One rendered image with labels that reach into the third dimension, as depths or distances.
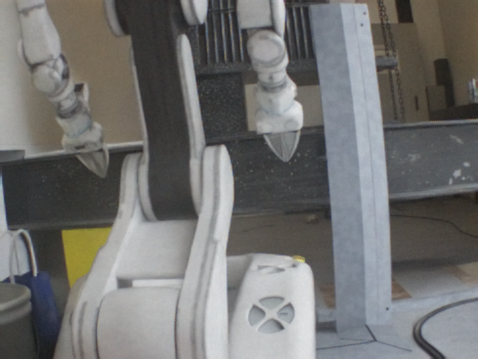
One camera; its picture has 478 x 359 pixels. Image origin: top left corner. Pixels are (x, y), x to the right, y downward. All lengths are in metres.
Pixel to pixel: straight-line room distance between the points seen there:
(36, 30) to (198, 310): 0.63
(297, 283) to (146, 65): 0.54
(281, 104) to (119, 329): 0.56
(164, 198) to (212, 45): 0.81
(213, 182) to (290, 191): 0.77
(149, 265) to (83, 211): 0.98
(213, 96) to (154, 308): 1.09
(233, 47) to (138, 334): 1.18
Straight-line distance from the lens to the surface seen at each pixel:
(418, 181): 1.97
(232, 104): 1.88
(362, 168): 1.77
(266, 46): 1.05
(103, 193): 1.96
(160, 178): 1.19
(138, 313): 0.92
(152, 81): 1.18
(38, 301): 1.73
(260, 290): 1.15
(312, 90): 4.98
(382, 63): 1.99
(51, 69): 1.16
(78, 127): 1.28
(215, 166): 1.16
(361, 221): 1.78
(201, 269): 0.97
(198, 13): 1.16
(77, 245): 1.93
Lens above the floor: 0.62
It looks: 3 degrees down
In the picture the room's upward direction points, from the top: 5 degrees counter-clockwise
